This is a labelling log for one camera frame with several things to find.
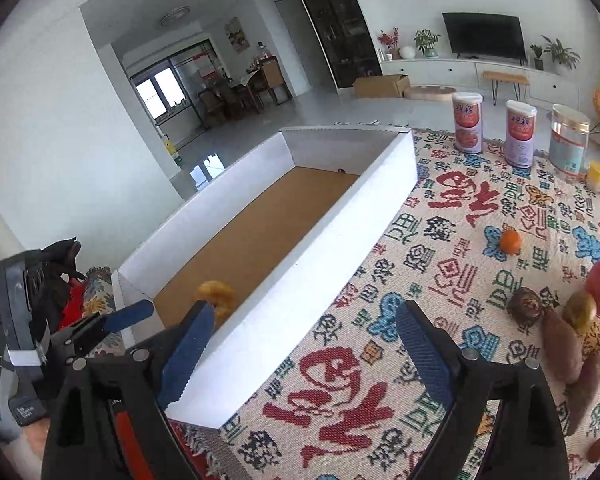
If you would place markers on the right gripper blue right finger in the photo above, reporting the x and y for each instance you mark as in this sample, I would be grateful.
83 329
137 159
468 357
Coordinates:
432 351

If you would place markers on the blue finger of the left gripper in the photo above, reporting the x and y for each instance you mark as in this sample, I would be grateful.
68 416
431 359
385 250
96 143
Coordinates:
128 316

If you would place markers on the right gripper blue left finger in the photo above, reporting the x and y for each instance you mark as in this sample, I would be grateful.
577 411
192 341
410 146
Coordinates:
179 350

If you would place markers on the yellow bruised apple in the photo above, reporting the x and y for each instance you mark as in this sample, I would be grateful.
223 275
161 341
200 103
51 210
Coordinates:
222 298

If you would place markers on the dark mangosteen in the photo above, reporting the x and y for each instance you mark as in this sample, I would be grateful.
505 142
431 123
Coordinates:
525 306

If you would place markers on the purple sweet potato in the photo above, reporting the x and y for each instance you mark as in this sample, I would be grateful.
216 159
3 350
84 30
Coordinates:
582 393
562 348

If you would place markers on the green brown pear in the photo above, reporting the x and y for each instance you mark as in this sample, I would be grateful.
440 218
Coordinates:
580 311

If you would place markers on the brown round lychee fruit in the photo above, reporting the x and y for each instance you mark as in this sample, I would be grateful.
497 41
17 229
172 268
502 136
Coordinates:
593 452

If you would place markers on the person's left hand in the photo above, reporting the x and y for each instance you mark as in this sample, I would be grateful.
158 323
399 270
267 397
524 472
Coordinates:
29 448

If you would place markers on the patterned woven tablecloth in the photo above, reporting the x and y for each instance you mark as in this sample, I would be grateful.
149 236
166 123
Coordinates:
347 403

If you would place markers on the white cardboard box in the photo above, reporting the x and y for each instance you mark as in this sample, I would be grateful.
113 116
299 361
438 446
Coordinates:
293 295

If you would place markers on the dining table with chairs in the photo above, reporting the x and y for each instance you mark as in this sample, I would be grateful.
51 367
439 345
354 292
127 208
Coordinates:
227 99

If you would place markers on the small yellow lid jar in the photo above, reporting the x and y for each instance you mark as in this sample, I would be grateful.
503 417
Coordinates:
592 178

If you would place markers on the right pink canister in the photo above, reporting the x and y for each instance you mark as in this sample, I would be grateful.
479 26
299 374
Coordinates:
520 131

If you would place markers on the pink canister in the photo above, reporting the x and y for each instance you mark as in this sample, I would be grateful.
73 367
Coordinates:
520 131
467 112

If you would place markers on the clear glass jar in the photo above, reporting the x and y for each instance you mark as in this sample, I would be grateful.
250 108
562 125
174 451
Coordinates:
568 140

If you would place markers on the left pink canister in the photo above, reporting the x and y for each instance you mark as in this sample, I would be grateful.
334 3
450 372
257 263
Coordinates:
467 112

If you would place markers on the round wooden floor tray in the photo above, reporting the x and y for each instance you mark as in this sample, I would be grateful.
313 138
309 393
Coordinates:
429 92

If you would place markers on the brown cardboard box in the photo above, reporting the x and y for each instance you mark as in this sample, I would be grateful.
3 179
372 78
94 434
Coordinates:
381 87

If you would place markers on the white tv cabinet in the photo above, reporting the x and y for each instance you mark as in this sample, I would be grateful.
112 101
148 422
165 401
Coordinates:
544 88

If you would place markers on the small wooden bench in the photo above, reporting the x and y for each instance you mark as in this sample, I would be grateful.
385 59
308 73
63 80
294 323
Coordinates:
517 81

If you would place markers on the red flower vase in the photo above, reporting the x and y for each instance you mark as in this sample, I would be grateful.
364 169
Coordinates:
390 41

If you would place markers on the black television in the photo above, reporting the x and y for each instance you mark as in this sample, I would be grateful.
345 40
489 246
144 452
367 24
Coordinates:
475 34

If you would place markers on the potted green plant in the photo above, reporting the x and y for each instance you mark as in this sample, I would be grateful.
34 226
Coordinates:
562 55

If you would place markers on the black display cabinet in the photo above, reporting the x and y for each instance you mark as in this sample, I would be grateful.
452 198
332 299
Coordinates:
341 28

